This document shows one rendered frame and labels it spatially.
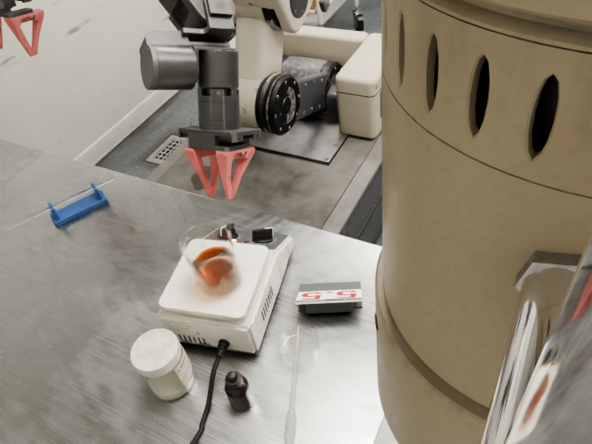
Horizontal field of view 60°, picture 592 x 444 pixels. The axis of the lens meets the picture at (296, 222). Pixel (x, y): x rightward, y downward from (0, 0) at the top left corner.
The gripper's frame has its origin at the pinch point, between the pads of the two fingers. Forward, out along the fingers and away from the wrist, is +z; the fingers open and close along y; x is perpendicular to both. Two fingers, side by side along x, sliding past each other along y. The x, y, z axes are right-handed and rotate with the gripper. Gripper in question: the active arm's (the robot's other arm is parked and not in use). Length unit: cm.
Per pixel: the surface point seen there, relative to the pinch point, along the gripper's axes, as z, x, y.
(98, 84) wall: -12, 99, -147
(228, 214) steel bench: 6.8, 10.3, -6.7
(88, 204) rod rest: 6.7, 1.6, -32.1
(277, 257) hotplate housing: 8.1, -0.6, 10.1
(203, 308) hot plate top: 11.7, -12.8, 7.1
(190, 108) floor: 0, 143, -133
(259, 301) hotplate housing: 11.8, -7.2, 11.6
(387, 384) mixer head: -6, -42, 41
